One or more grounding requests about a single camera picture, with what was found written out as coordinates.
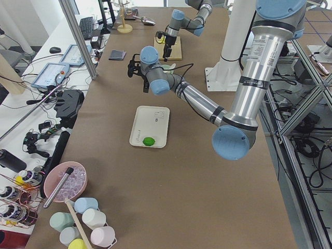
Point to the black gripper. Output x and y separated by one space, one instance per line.
146 86
169 41

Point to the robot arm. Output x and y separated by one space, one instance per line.
180 21
256 33

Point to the mint green bowl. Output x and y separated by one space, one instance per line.
166 69

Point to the pink bowl with ice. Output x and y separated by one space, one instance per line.
73 187

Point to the bamboo cutting board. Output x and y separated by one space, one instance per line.
176 53

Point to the white rabbit tray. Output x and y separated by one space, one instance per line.
150 121

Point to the metal scoop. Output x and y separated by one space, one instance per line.
145 20

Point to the grey folded cloth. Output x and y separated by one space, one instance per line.
117 55

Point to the wooden mug tree stand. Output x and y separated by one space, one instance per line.
123 28

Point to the green lime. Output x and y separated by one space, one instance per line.
148 141

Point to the black tray at edge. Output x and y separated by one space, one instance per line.
130 14

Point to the teach pendant far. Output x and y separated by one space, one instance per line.
72 56

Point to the teach pendant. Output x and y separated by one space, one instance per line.
72 56
51 75

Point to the black keyboard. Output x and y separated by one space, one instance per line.
86 26

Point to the teach pendant near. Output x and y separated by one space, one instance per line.
51 75

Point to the black computer mouse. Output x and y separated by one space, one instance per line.
54 50

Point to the metal tube black cap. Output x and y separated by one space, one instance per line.
57 188

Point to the blue cup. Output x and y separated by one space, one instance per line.
84 203

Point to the wooden cup rack stick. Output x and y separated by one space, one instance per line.
78 224

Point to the white cup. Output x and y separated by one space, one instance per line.
94 218

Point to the pink cup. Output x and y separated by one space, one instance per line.
103 236

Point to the black bottle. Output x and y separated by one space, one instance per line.
10 161

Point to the green cup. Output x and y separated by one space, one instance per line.
60 220

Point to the grey cup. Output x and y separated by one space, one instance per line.
69 234

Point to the yellow cup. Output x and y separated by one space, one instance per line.
77 244

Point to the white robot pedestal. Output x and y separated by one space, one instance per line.
226 73

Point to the aluminium frame post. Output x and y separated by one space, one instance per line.
78 37

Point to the copper wire bottle rack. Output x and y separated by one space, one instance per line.
20 199

